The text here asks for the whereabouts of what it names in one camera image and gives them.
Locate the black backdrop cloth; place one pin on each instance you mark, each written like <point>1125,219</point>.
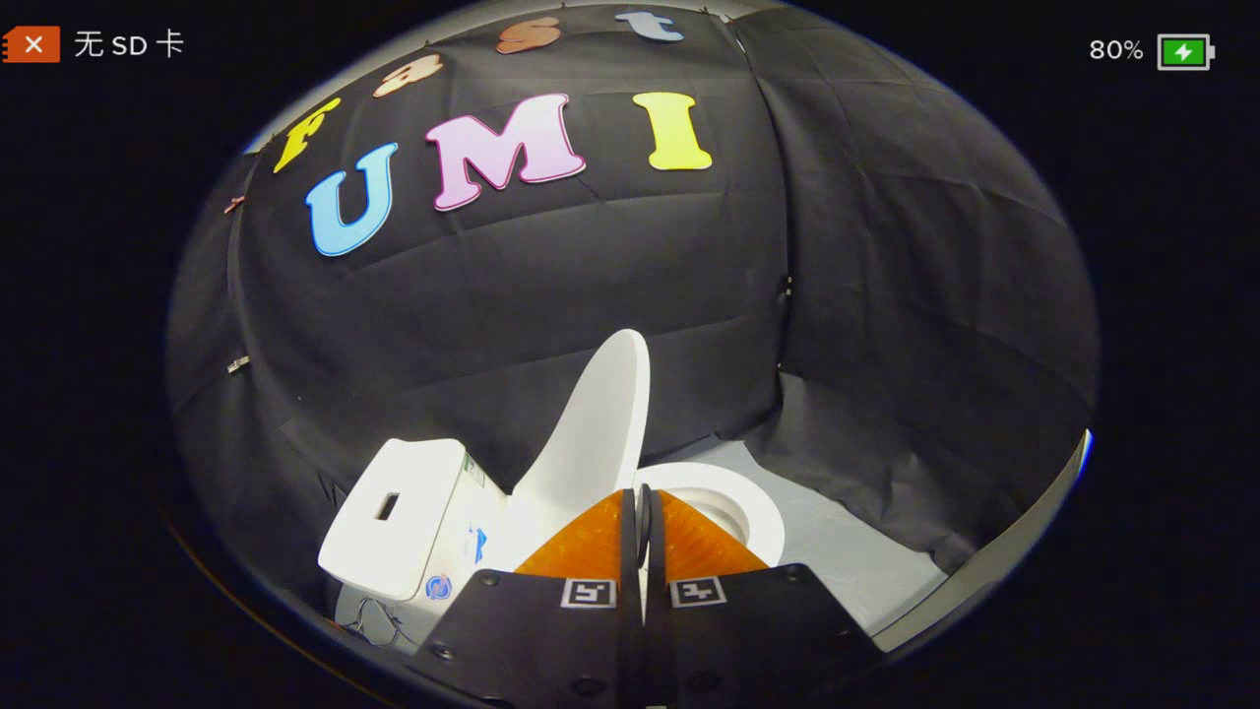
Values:
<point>492,295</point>

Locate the white toilet tank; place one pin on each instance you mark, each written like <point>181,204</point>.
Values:
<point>394,532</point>

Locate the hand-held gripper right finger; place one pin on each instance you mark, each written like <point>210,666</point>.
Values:
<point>654,551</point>

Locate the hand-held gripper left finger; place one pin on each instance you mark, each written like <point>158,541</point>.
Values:
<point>628,551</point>

